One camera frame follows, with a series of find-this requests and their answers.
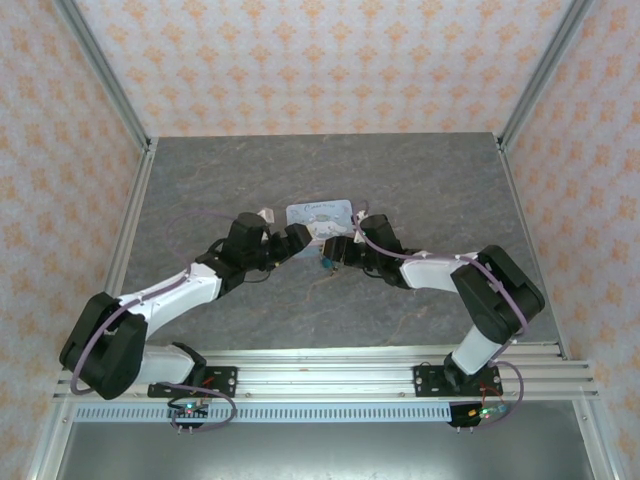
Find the light blue cartoon pouch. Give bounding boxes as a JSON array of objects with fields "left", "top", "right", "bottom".
[{"left": 285, "top": 198, "right": 357, "bottom": 259}]

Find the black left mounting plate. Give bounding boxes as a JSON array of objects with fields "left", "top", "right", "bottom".
[{"left": 148, "top": 366, "right": 239, "bottom": 399}]

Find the black mounting plate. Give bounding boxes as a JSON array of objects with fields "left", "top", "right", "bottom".
[
  {"left": 413, "top": 364, "right": 501, "bottom": 399},
  {"left": 148, "top": 366, "right": 239, "bottom": 399}
]

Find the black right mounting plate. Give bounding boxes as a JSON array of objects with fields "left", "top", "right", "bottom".
[{"left": 413, "top": 364, "right": 501, "bottom": 399}]

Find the left controller board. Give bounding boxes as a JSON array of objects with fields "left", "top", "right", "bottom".
[{"left": 167, "top": 399, "right": 211, "bottom": 431}]

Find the controller board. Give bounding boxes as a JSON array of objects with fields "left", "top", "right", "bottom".
[
  {"left": 449, "top": 399, "right": 511, "bottom": 429},
  {"left": 167, "top": 399, "right": 211, "bottom": 431}
]

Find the right controller board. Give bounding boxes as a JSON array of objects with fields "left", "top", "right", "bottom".
[{"left": 449, "top": 399, "right": 511, "bottom": 429}]

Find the grey metal panel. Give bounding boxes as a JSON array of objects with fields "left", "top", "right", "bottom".
[{"left": 54, "top": 422, "right": 596, "bottom": 480}]

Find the aluminium table side rail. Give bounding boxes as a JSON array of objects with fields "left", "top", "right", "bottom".
[
  {"left": 497, "top": 137, "right": 569, "bottom": 359},
  {"left": 107, "top": 149, "right": 159, "bottom": 296}
]

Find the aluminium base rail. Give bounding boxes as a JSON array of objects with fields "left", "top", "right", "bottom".
[{"left": 52, "top": 342, "right": 601, "bottom": 401}]

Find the slotted grey cable duct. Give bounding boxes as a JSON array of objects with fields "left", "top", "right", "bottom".
[{"left": 74, "top": 403, "right": 546, "bottom": 424}]

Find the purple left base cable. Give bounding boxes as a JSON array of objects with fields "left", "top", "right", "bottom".
[{"left": 159, "top": 377, "right": 236, "bottom": 432}]

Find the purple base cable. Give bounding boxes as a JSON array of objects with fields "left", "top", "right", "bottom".
[
  {"left": 472, "top": 360, "right": 525, "bottom": 431},
  {"left": 159, "top": 377, "right": 236, "bottom": 432}
]

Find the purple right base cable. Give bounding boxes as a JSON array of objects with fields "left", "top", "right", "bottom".
[{"left": 472, "top": 360, "right": 525, "bottom": 431}]

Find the aluminium frame post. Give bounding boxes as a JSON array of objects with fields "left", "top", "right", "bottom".
[
  {"left": 52, "top": 0, "right": 154, "bottom": 151},
  {"left": 499, "top": 0, "right": 596, "bottom": 151}
]

